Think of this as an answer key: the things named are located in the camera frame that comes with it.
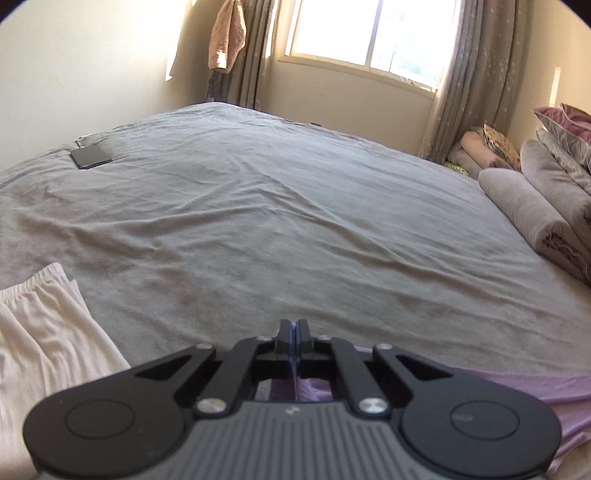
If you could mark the rolled pink blanket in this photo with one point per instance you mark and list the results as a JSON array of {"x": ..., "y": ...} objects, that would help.
[{"x": 475, "y": 150}]

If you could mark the lilac pants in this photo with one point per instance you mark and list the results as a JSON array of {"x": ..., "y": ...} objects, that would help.
[{"x": 531, "y": 387}]

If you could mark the pink velvet pillow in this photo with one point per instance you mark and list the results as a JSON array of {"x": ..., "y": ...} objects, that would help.
[{"x": 572, "y": 121}]

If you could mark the cream white pants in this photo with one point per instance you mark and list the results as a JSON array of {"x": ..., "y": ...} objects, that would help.
[{"x": 46, "y": 346}]

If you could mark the dark hanging cloth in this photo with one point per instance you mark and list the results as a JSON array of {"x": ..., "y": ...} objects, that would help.
[{"x": 216, "y": 85}]

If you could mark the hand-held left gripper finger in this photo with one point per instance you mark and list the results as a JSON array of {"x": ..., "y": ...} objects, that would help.
[
  {"x": 289, "y": 344},
  {"x": 301, "y": 344}
]

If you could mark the grey curtain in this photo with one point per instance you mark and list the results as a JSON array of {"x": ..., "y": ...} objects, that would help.
[
  {"x": 258, "y": 55},
  {"x": 480, "y": 69}
]

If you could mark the rolled grey blanket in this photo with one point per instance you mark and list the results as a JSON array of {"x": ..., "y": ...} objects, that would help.
[{"x": 521, "y": 203}]

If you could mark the pink hanging towel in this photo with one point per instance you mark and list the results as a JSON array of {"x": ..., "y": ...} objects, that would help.
[{"x": 226, "y": 41}]

